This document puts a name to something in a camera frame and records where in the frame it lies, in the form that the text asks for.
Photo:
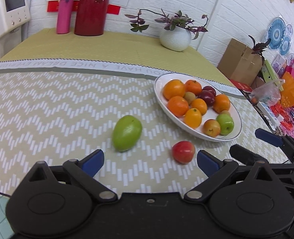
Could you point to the small yellow orange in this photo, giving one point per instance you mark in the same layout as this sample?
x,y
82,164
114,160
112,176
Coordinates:
x,y
193,118

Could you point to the cardboard box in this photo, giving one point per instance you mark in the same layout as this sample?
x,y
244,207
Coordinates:
x,y
239,64

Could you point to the pink bottle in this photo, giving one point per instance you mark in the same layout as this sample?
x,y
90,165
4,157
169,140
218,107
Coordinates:
x,y
64,16

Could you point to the tangerine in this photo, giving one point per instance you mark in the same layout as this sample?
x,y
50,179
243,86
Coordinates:
x,y
178,106
193,86

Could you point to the purple green trailing plant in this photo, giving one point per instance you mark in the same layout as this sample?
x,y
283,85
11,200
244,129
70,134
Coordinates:
x,y
178,20

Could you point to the small green fruit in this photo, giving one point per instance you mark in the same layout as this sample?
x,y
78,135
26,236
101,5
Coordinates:
x,y
226,123

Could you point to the white power strip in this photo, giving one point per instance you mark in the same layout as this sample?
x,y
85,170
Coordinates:
x,y
270,116

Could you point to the large orange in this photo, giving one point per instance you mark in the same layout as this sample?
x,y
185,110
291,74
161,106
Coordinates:
x,y
174,88

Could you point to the dark red plum back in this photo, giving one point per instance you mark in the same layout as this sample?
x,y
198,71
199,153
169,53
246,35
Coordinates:
x,y
209,89

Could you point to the patterned tablecloth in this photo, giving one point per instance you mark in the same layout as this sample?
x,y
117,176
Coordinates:
x,y
66,96

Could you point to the red envelope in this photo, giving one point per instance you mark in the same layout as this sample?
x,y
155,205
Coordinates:
x,y
241,86

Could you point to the red yellow apple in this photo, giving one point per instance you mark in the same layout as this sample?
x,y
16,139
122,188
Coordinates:
x,y
211,128

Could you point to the blue round wall decoration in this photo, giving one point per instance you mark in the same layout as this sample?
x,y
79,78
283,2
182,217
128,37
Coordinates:
x,y
280,35

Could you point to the dark purple plant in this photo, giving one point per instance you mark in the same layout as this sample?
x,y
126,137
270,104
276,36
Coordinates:
x,y
259,48

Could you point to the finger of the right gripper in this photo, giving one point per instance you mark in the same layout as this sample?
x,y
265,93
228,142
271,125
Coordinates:
x,y
285,143
285,172

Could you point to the dark red plum front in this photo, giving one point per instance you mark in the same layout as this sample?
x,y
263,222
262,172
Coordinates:
x,y
208,97

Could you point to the big green oval fruit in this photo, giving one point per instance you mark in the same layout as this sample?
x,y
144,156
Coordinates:
x,y
126,133

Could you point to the white plant pot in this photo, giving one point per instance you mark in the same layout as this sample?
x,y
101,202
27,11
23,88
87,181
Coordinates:
x,y
178,39

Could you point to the green box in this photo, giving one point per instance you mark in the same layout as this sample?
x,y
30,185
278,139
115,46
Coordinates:
x,y
268,72

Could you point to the clear plastic bag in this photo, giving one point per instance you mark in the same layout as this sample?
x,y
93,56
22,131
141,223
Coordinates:
x,y
268,93

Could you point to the small orange kumquat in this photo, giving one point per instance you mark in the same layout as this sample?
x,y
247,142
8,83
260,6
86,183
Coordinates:
x,y
200,105

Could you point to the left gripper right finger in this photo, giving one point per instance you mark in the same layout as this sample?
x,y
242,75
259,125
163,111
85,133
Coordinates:
x,y
219,174

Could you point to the orange plastic bag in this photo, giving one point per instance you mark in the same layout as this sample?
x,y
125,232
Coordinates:
x,y
287,94

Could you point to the dark red plum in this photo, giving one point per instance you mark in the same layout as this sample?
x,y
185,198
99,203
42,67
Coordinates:
x,y
208,97
209,89

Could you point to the red thermos jug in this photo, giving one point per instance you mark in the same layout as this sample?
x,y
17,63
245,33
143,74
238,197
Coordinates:
x,y
90,17

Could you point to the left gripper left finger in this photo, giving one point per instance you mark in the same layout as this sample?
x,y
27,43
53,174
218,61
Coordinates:
x,y
83,172

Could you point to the white water dispenser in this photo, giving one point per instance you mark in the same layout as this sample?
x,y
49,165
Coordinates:
x,y
14,18

